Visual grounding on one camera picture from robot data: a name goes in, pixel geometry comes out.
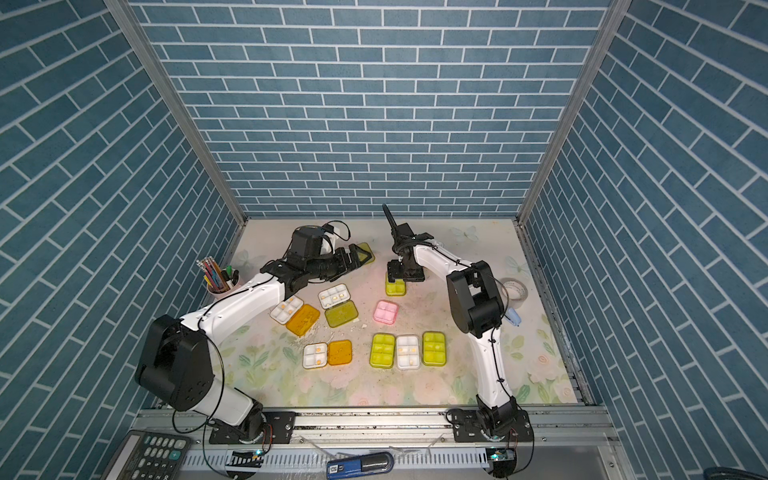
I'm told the front orange pillbox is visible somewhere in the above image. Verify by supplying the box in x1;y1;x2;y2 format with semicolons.
301;340;353;370

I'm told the blue black usb device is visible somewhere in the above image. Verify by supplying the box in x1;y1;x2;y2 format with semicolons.
325;452;394;480

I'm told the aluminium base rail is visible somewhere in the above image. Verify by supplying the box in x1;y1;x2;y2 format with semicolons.
133;405;620;449

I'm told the left circuit board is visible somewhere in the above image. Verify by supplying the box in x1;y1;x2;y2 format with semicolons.
225;449;264;473

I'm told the clear tape roll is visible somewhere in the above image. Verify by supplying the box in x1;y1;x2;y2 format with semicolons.
502;278;529;307

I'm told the circuit board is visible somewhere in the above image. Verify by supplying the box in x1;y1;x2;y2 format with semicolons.
484;447;517;479
225;449;264;473

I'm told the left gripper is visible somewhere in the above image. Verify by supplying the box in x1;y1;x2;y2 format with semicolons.
304;244;371;281

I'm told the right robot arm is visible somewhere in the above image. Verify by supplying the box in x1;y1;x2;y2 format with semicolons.
388;218;535;444

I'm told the left orange pillbox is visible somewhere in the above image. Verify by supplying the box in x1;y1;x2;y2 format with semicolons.
269;296;320;337

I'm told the right circuit board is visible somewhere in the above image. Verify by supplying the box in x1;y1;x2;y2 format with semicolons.
484;447;517;479

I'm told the pink pillbox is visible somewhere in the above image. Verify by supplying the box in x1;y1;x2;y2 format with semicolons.
373;300;399;325

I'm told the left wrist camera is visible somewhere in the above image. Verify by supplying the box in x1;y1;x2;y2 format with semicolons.
288;224;335;260

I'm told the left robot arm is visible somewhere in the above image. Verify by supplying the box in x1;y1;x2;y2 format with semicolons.
134;244;373;443

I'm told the coloured pens bundle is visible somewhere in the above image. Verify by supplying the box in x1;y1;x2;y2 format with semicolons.
195;256;239;294

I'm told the orange pillbox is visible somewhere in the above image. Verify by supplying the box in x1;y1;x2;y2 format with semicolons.
269;296;320;337
301;340;353;370

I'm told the blue tape dispenser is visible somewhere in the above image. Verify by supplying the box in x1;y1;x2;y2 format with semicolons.
505;308;522;327

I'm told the black calculator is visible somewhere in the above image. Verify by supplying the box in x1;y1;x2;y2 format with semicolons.
101;430;191;480

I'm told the pink pen cup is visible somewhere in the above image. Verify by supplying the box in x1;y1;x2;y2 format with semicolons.
206;278;244;301

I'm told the clear pillbox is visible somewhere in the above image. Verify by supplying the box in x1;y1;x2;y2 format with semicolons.
395;335;421;370

